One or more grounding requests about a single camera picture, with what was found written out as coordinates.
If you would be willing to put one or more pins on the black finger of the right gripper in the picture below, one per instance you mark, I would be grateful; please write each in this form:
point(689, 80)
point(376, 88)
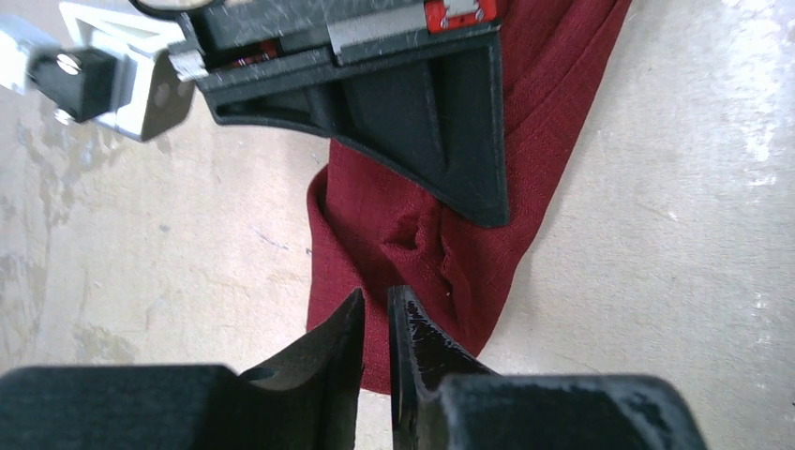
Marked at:
point(429, 108)

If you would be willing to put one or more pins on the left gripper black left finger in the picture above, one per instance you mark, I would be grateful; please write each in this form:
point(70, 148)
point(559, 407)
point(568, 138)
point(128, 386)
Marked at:
point(303, 397)

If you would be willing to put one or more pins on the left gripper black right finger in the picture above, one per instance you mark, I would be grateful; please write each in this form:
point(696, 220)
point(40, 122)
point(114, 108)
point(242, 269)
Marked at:
point(444, 398)

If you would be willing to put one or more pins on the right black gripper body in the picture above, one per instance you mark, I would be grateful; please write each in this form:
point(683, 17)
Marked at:
point(223, 35)

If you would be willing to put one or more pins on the dark red cloth napkin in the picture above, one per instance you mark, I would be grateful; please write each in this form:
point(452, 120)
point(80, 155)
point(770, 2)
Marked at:
point(373, 229)

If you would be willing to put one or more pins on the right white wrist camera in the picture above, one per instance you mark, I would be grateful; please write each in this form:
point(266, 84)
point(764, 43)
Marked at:
point(117, 73)

